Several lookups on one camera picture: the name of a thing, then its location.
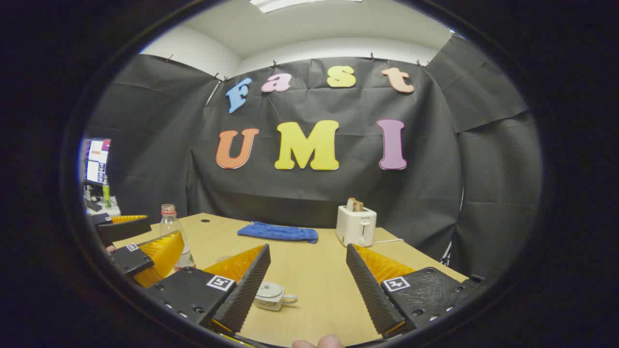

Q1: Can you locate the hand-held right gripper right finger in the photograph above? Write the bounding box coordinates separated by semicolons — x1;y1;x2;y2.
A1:
345;243;485;339

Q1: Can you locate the clear plastic water bottle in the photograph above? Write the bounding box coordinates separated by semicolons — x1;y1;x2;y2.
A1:
160;203;197;271

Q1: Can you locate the blue towel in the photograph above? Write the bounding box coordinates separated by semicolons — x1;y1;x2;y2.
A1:
237;221;319;244

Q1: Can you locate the computer monitor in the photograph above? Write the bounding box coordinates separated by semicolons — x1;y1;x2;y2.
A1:
82;138;112;188

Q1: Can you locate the black backdrop cloth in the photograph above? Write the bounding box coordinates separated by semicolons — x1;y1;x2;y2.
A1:
85;34;542;281

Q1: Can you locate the white toaster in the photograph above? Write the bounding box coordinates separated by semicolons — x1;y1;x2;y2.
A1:
335;204;378;248

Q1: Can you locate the white side desk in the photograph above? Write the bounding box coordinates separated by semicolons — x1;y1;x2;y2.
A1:
85;195;122;217

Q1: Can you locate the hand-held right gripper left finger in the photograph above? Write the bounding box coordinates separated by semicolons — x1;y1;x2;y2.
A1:
144;243;271;337

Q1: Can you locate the white teacup lid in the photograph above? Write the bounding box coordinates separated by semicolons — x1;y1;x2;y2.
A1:
256;282;285;299

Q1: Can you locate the white ceramic teacup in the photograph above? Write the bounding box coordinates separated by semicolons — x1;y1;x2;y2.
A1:
254;282;298;312

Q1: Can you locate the ceiling light panel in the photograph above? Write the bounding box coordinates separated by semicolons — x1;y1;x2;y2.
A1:
249;0;363;14

